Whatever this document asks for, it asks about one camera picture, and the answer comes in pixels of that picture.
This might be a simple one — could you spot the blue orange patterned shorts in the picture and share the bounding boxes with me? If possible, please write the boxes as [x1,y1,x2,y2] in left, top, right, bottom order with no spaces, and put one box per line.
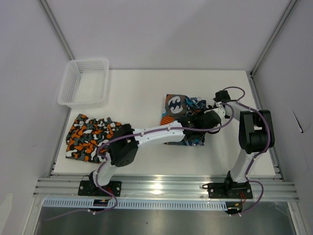
[160,94,207,146]

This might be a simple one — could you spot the orange black camo shorts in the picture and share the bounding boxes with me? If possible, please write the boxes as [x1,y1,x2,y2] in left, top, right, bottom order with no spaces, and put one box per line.
[65,114,122,164]

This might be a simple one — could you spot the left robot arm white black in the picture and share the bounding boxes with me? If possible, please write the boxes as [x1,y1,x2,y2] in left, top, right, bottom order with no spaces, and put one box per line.
[89,108,225,188]

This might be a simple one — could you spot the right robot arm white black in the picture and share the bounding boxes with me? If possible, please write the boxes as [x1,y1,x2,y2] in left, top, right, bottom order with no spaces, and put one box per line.
[207,89,275,198]

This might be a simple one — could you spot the white plastic basket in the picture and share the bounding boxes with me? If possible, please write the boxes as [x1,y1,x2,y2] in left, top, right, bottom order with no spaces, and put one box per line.
[57,58,110,109]

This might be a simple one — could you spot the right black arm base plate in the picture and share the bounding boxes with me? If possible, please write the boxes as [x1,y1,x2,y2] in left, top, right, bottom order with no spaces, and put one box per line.
[202,182,253,199]

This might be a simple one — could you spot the aluminium mounting rail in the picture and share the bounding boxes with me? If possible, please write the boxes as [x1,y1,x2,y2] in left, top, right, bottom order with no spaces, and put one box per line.
[33,174,299,202]

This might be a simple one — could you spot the right aluminium frame post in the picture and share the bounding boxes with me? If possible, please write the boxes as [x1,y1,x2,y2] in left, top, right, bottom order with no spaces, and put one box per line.
[249,0,300,79]

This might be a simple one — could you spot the aluminium frame post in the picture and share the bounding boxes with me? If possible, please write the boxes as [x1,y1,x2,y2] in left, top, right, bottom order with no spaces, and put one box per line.
[37,0,75,60]
[249,0,300,79]

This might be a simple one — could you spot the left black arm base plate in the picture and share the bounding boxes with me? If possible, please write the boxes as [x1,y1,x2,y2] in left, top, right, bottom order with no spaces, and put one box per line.
[78,180,122,197]

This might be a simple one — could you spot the white slotted cable duct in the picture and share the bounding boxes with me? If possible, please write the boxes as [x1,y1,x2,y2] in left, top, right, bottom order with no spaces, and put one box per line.
[43,198,227,211]

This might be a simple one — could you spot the left aluminium frame post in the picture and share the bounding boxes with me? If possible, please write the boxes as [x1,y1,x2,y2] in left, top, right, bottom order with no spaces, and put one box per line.
[37,0,75,60]

